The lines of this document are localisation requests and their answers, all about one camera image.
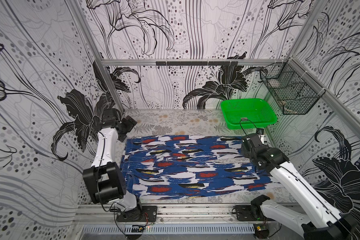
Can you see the blue patterned long pants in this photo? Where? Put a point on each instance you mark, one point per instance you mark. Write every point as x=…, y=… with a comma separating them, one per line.
x=189, y=166

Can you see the black wire basket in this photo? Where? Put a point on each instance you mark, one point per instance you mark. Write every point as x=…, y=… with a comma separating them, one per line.
x=292, y=94

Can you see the white slotted cable duct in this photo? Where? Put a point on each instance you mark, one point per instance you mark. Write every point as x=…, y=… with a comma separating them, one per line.
x=162, y=229

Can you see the green plastic basket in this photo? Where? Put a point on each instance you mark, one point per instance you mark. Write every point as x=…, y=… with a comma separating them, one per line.
x=247, y=114

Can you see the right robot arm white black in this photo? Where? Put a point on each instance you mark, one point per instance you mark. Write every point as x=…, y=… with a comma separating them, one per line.
x=320, y=220

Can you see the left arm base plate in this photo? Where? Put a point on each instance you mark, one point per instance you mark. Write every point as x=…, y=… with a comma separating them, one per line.
x=139, y=214

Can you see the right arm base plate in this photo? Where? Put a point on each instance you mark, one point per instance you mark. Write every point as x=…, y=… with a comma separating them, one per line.
x=249, y=213

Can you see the black bar on rail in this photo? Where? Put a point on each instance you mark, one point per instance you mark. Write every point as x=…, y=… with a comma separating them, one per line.
x=195, y=63

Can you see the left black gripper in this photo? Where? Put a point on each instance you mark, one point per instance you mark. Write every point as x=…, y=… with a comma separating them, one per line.
x=128, y=126

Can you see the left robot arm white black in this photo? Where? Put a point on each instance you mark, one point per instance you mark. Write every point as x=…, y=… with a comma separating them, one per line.
x=104, y=180

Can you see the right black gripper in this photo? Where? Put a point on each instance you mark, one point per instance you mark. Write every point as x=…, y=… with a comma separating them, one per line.
x=249, y=143

